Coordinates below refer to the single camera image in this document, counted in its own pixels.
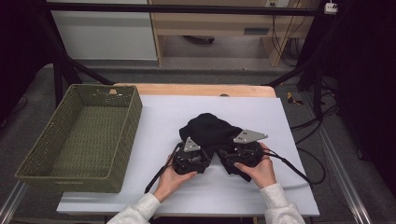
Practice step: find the yellow black tape piece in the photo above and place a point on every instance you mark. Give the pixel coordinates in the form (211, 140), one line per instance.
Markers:
(293, 99)

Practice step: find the dark object under desk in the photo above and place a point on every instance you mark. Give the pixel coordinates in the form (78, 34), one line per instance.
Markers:
(199, 39)

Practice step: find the black knit vest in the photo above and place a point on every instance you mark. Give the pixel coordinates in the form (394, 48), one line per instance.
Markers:
(208, 130)

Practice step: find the person's right hand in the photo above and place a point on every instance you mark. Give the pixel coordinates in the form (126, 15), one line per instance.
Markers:
(261, 174)

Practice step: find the aluminium rail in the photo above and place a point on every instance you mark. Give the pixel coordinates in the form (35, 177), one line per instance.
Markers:
(11, 202)
(342, 177)

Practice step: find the person's left hand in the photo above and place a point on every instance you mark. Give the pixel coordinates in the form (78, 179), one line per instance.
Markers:
(169, 183)

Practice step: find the black metal frame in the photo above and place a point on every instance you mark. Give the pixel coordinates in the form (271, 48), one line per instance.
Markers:
(186, 8)

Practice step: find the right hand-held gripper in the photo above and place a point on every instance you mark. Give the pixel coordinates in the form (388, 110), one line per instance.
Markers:
(246, 146)

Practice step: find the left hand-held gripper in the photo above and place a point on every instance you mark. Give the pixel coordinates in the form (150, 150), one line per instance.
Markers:
(190, 155)

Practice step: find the light wooden desk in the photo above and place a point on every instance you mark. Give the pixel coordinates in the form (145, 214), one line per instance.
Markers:
(211, 21)

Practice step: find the white cabinet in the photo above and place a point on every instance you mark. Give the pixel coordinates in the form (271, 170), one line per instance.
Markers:
(106, 37)

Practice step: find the green woven basket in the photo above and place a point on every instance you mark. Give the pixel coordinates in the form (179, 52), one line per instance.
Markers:
(81, 140)

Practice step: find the white table sheet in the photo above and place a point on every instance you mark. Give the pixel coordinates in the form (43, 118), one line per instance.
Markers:
(155, 124)

